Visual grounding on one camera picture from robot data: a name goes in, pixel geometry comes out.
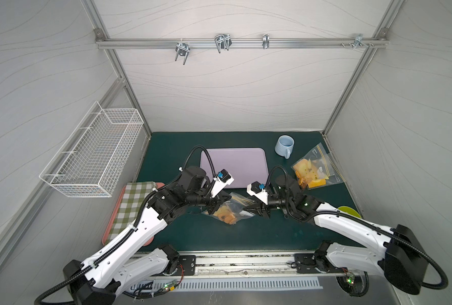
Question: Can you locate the clear resealable bag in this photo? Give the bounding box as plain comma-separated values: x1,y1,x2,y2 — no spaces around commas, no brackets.
323,154,345,186

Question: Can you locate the metal hook clamp left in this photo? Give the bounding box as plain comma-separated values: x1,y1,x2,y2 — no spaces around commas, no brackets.
175,41,190,65

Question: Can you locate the metal hook clamp middle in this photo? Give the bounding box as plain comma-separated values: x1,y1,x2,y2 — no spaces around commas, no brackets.
214,34,232,53

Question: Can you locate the light blue ceramic mug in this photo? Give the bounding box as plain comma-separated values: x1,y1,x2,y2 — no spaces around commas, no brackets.
274,135,295,160

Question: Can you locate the resealable bag with duck print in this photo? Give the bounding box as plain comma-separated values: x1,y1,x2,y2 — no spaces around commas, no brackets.
203,192,255,225

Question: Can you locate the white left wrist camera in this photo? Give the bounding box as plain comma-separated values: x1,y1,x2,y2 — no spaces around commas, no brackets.
210,169,234,198

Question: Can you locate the pink tray with checked cloth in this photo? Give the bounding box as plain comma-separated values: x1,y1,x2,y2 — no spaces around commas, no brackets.
101,182,164,245

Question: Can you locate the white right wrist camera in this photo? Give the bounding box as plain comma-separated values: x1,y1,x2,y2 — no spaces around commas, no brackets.
246,181,269,205

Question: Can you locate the green bowl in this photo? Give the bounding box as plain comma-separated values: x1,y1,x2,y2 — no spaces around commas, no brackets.
338,206,361,219

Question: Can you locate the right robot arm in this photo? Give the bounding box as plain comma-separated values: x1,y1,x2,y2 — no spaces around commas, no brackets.
245,166,449,295

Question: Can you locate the white wire basket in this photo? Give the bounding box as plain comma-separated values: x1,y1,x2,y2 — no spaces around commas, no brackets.
39,102,144,198

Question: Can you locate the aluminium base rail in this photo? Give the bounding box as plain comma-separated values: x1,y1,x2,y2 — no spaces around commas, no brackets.
126,249,387,277

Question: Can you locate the aluminium cross rail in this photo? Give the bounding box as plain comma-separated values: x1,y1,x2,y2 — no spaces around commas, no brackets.
96,37,389,50

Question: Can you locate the metal hook clamp small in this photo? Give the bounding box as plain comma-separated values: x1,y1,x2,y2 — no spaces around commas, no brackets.
262,34,270,50

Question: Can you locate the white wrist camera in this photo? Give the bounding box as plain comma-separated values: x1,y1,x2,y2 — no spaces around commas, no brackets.
210,169,234,198
246,181,269,205

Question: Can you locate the lilac plastic tray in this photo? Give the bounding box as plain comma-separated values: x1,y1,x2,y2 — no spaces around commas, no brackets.
208,147,269,189

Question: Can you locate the resealable bag table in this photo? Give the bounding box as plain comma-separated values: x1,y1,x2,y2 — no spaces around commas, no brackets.
292,143,334,189

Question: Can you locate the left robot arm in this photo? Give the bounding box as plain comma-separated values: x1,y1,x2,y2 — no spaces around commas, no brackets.
34,163,234,304

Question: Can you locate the metal hook clamp right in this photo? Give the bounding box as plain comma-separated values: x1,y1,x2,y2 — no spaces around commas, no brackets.
340,34,374,50

